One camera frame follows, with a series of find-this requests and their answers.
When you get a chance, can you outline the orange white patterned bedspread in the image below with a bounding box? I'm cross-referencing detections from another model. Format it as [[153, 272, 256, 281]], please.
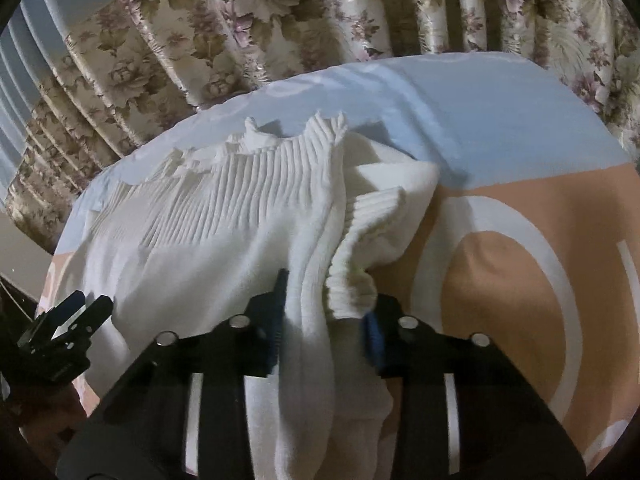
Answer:
[[41, 165, 639, 479]]

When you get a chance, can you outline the white knit sweater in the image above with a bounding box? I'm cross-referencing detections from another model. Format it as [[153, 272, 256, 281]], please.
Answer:
[[66, 116, 439, 479]]

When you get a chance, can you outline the beige cabinet at left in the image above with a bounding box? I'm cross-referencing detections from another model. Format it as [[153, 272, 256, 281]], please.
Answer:
[[0, 212, 52, 300]]

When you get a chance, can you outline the floral and blue curtain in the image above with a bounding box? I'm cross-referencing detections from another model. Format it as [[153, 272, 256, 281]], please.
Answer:
[[1, 0, 639, 252]]

